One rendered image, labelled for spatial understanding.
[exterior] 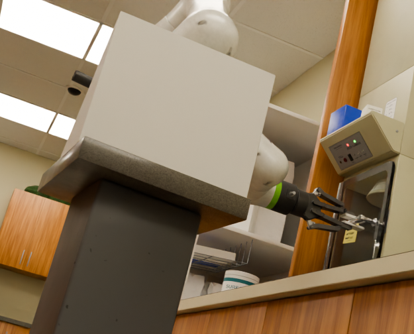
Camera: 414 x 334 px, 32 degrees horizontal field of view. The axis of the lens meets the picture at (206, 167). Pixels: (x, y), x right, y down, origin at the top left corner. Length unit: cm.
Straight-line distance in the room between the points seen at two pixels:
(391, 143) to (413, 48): 35
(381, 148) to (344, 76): 50
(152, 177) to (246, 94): 26
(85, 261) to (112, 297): 8
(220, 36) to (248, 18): 257
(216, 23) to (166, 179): 41
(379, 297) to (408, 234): 65
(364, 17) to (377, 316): 151
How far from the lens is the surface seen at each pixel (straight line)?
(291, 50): 427
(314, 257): 240
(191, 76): 134
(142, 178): 122
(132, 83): 130
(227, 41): 151
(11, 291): 734
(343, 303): 164
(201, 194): 125
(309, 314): 177
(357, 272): 156
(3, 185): 748
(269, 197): 203
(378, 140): 221
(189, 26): 152
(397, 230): 213
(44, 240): 708
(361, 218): 213
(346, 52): 267
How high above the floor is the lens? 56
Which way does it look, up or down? 19 degrees up
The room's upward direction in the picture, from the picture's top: 15 degrees clockwise
